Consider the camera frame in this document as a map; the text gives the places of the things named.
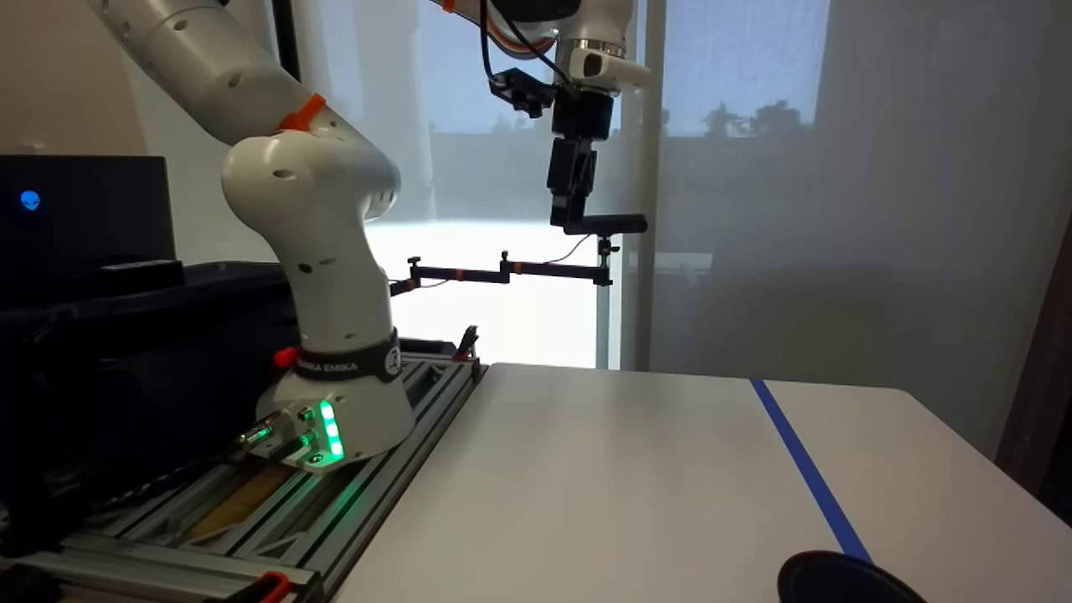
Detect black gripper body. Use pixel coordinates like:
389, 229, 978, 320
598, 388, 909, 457
545, 90, 612, 229

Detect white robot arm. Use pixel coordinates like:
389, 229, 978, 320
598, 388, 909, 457
84, 0, 645, 472

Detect dark teal mug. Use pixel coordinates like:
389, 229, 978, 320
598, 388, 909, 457
776, 549, 923, 603

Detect blue tape strip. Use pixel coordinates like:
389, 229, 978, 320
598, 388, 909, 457
750, 377, 872, 558

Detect black monitor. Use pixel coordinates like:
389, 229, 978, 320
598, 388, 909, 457
0, 153, 180, 307

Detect black cabinet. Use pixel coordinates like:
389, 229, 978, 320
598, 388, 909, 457
0, 261, 296, 557

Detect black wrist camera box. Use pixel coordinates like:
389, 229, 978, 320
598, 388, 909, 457
490, 67, 555, 118

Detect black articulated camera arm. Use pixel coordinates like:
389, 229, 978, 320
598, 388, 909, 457
389, 234, 620, 296

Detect aluminium rail base frame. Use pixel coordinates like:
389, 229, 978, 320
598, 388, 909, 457
4, 350, 487, 603

